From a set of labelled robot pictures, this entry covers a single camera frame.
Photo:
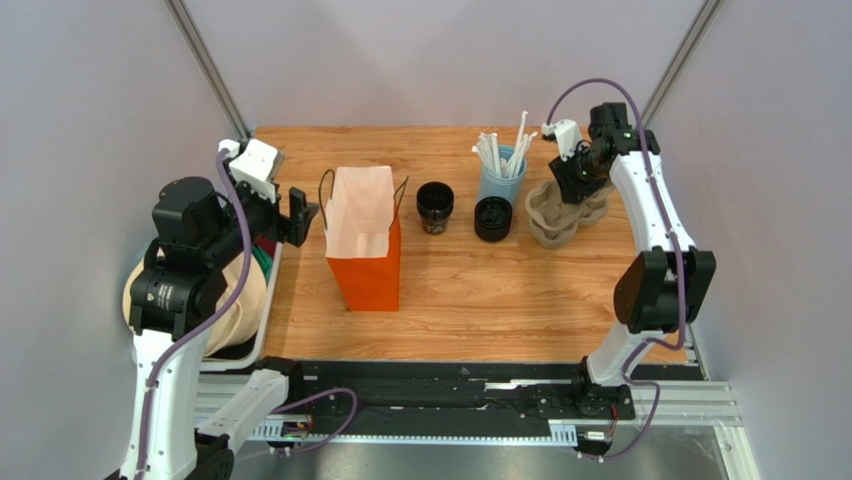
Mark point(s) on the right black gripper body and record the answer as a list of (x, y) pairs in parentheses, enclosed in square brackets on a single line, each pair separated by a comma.
[(572, 184)]

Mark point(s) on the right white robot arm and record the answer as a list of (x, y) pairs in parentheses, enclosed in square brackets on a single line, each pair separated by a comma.
[(664, 287)]

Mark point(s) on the beige hat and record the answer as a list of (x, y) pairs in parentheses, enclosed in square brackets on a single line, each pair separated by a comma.
[(241, 322)]

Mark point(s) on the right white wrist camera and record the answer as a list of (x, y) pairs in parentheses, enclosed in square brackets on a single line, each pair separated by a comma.
[(566, 134)]

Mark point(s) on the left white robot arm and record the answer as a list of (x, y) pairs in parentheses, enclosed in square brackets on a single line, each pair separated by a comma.
[(192, 272)]

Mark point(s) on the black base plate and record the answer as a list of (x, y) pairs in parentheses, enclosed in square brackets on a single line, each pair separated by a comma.
[(455, 399)]

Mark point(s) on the orange paper bag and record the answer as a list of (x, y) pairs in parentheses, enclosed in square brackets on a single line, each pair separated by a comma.
[(362, 229)]

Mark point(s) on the pulp cup carrier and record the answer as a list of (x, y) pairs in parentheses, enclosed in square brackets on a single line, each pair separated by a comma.
[(592, 210), (553, 223)]

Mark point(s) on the light blue straw holder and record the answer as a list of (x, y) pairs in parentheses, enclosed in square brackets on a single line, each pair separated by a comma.
[(496, 186)]

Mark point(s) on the black lid stack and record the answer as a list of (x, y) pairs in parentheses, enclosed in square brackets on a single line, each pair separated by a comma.
[(492, 219)]

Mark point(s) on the white plastic tray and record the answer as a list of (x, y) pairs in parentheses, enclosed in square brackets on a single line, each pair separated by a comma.
[(232, 363)]

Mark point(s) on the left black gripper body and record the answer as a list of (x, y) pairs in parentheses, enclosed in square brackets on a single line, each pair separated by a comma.
[(262, 215)]

